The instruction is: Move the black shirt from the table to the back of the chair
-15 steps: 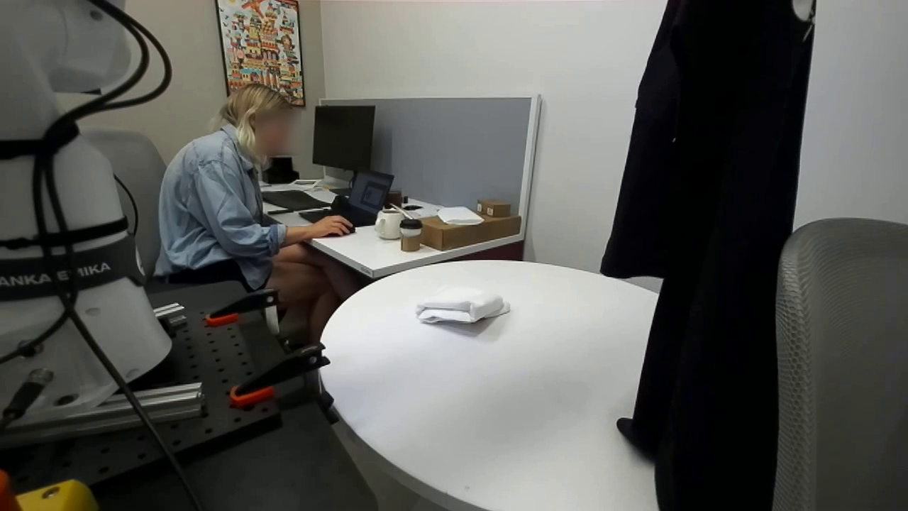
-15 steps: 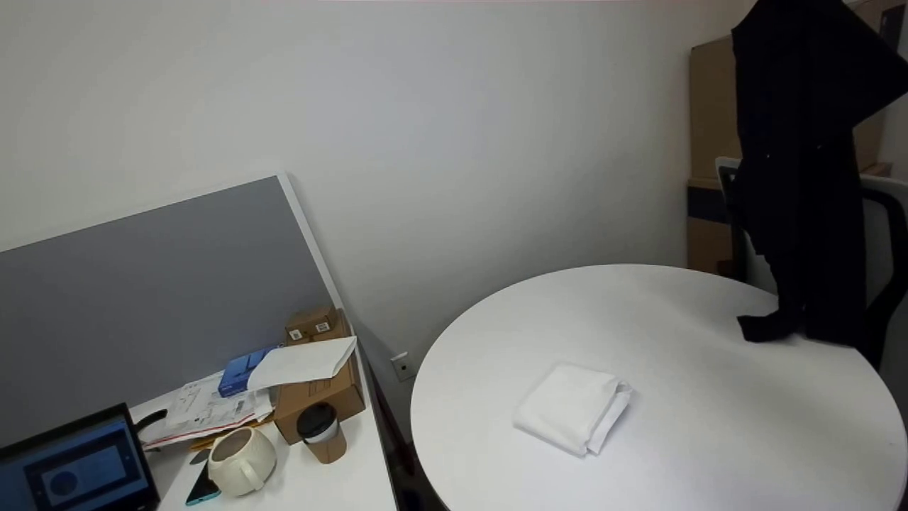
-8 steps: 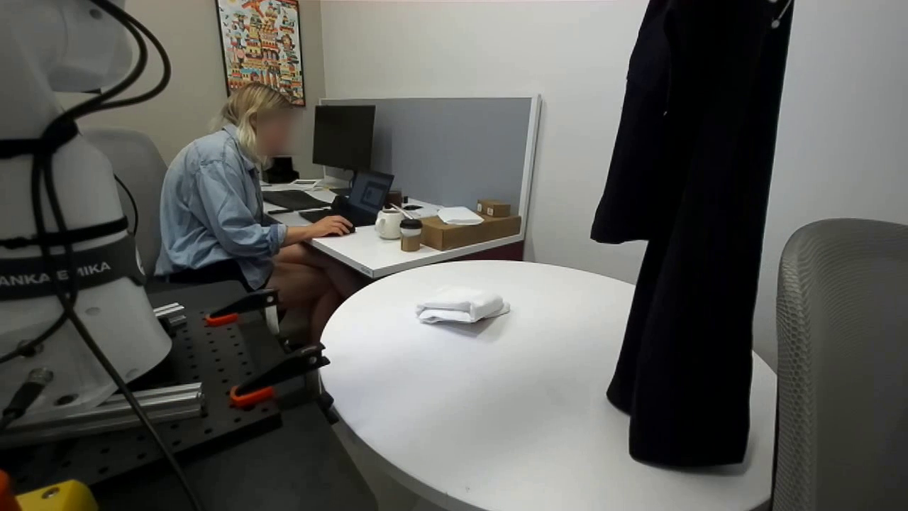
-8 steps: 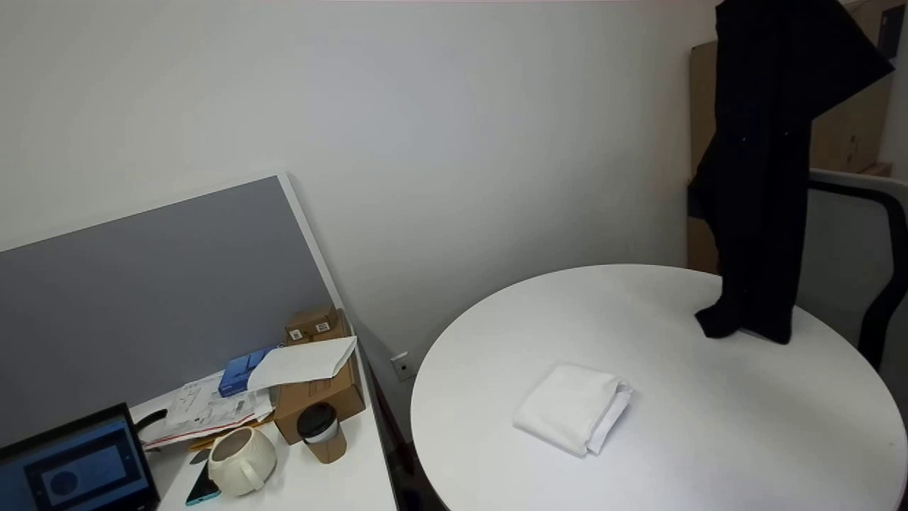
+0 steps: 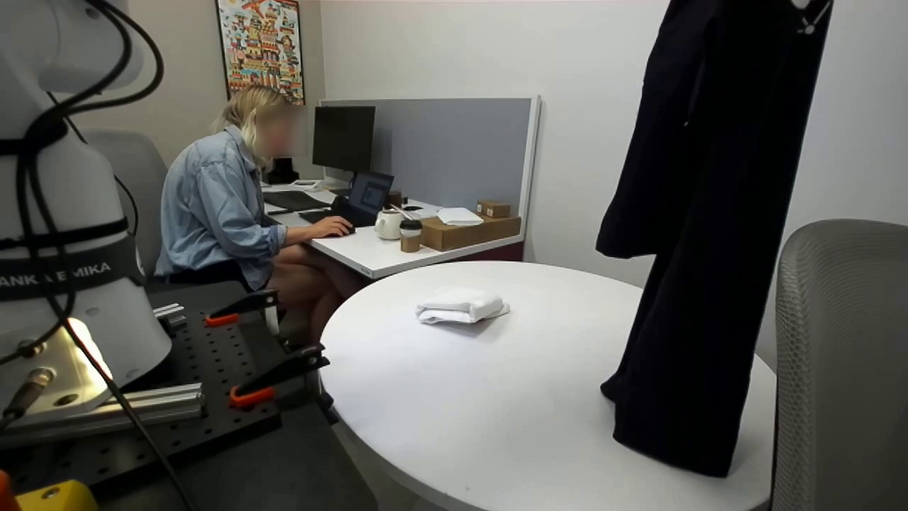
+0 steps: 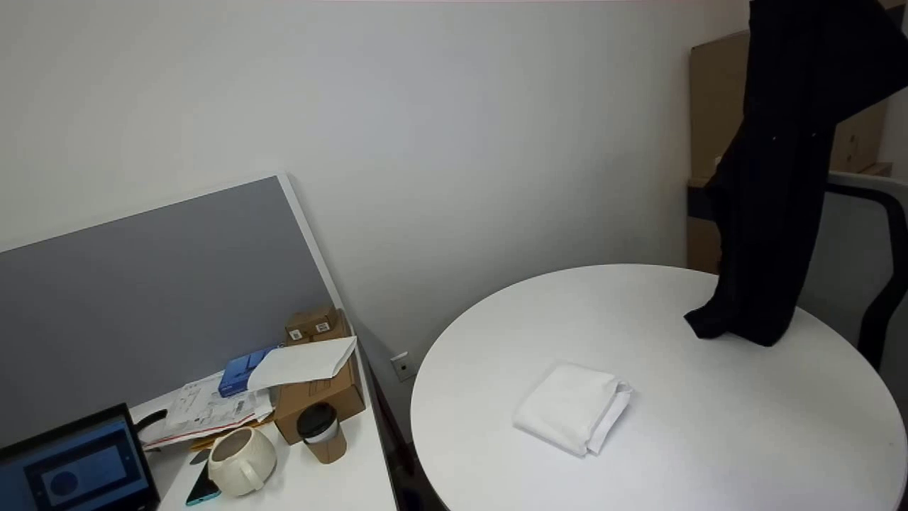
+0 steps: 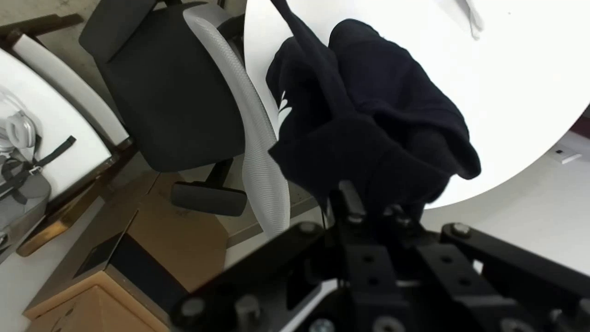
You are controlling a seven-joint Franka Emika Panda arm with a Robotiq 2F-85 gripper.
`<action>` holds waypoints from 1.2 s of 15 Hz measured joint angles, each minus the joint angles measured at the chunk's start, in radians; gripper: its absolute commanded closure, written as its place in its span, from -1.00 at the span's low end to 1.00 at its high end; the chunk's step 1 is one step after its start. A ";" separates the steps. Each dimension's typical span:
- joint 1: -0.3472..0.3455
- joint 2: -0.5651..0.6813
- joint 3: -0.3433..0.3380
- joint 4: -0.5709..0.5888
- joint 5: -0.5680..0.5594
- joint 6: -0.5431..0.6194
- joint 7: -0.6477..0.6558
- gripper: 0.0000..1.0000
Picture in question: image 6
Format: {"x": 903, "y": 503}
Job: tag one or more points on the white paper sheet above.
{"x": 301, "y": 363}

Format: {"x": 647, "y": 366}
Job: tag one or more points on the white office desk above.
{"x": 323, "y": 487}

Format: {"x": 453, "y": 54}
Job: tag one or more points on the grey office chair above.
{"x": 840, "y": 257}

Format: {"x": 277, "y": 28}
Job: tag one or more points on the blue cloth item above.
{"x": 243, "y": 373}

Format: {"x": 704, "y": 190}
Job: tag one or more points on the black laptop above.
{"x": 81, "y": 468}

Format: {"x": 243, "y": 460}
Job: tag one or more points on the black shirt with white print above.
{"x": 775, "y": 187}

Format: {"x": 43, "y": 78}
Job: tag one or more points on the paper coffee cup black lid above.
{"x": 325, "y": 433}

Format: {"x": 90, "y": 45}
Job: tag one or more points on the stack of printed papers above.
{"x": 199, "y": 413}

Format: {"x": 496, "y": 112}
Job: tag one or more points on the grey desk partition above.
{"x": 142, "y": 292}

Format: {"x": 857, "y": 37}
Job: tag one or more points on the white tape roll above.
{"x": 243, "y": 460}

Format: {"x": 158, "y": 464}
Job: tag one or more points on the folded white cloth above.
{"x": 572, "y": 406}

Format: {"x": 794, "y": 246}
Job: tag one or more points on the large cardboard box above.
{"x": 330, "y": 393}

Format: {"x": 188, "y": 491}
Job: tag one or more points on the small cardboard box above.
{"x": 315, "y": 328}

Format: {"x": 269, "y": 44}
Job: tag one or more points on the black smartphone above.
{"x": 202, "y": 484}

